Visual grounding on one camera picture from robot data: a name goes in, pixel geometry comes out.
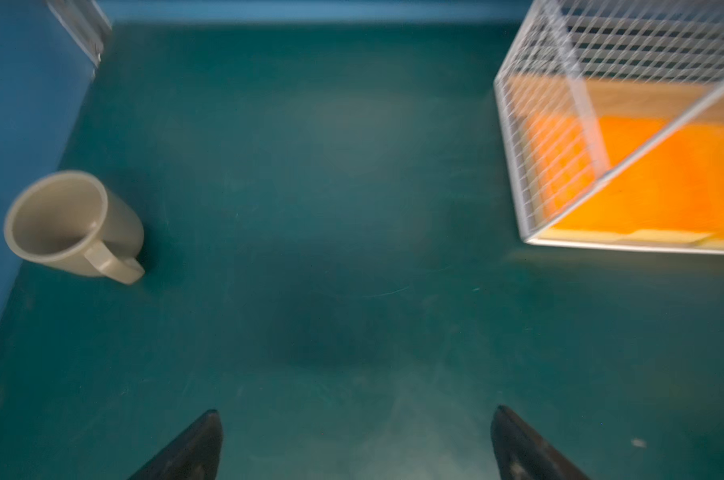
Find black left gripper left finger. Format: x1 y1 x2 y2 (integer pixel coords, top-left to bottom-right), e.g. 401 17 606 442
129 409 223 480

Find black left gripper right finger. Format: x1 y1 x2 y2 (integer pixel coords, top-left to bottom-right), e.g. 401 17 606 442
491 405 590 480

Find orange sponge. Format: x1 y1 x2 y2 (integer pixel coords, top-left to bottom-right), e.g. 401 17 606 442
620 124 724 250
526 113 636 243

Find beige mug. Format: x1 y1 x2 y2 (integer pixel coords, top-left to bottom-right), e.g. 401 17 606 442
3 170 145 285

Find white wire wooden shelf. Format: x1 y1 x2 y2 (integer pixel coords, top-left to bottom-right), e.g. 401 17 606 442
494 1 724 255

